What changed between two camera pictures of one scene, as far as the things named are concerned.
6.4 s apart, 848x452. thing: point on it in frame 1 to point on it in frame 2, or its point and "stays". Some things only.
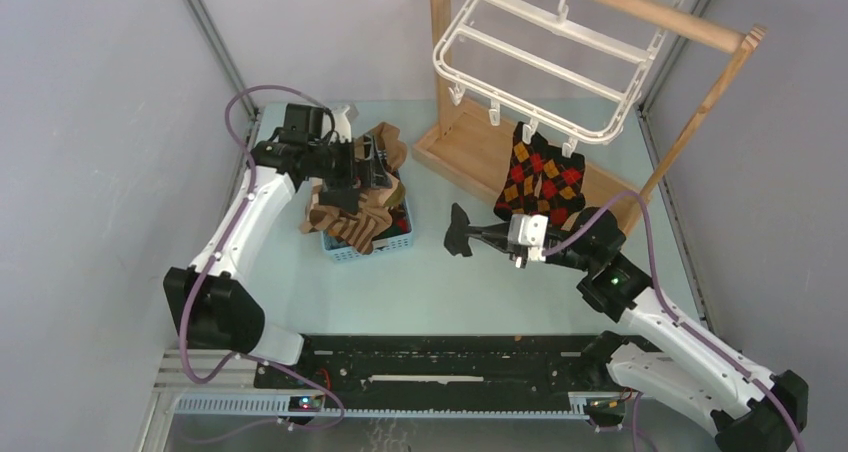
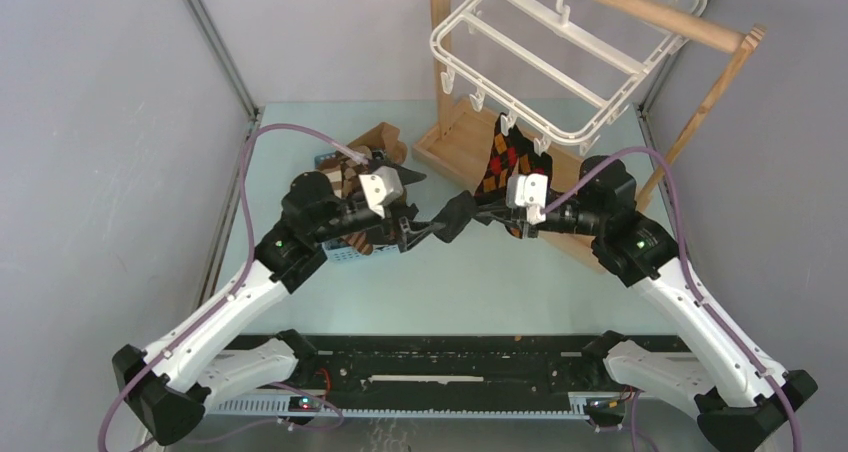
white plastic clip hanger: x=561 y=54 stays
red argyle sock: x=520 y=194 to x=500 y=165
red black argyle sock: x=560 y=194 to x=528 y=160
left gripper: x=362 y=175 to x=409 y=232
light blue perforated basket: x=337 y=250 stays
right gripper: x=497 y=235 to x=513 y=219
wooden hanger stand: x=465 y=140 stays
